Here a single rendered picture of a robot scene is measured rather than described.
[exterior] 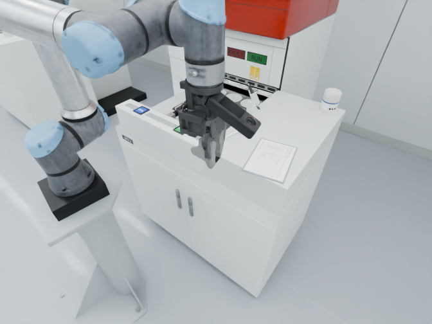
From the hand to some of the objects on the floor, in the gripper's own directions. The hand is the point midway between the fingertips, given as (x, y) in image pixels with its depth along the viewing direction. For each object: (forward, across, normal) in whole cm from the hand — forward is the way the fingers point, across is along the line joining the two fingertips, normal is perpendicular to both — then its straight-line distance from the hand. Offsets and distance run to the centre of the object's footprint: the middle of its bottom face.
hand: (216, 161), depth 61 cm
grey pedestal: (+114, +14, -62) cm, 130 cm away
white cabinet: (+113, -58, -27) cm, 130 cm away
